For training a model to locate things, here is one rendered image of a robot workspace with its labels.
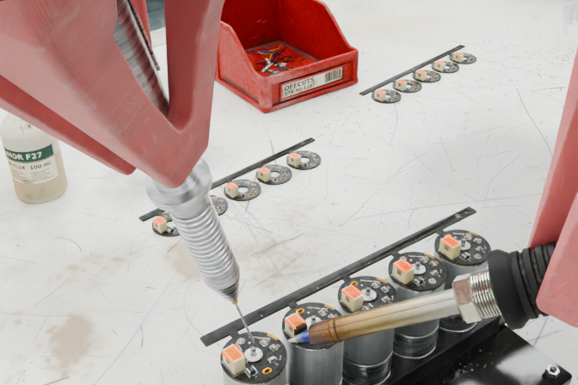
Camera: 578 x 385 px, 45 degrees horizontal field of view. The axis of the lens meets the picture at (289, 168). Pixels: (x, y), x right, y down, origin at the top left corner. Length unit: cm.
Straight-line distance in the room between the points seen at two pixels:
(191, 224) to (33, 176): 30
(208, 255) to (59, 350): 20
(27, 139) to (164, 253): 11
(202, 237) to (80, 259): 25
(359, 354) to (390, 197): 18
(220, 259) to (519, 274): 9
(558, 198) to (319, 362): 11
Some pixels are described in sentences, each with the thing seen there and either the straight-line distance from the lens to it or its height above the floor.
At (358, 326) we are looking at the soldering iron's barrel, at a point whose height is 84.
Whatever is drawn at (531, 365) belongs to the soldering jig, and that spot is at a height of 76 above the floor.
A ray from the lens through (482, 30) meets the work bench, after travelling 75.
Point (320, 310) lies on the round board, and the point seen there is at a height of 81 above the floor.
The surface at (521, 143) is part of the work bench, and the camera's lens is 54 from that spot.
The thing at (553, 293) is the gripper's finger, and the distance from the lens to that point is 21.
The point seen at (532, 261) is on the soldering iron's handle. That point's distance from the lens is 22.
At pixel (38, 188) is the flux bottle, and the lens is 48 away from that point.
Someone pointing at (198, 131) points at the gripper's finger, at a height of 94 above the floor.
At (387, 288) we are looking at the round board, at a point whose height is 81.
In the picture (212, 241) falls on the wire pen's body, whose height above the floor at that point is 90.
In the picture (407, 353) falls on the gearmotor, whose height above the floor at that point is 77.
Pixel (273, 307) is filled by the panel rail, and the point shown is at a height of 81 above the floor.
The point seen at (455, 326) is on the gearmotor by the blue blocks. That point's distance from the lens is 34.
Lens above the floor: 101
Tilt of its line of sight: 32 degrees down
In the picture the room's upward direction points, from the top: 1 degrees counter-clockwise
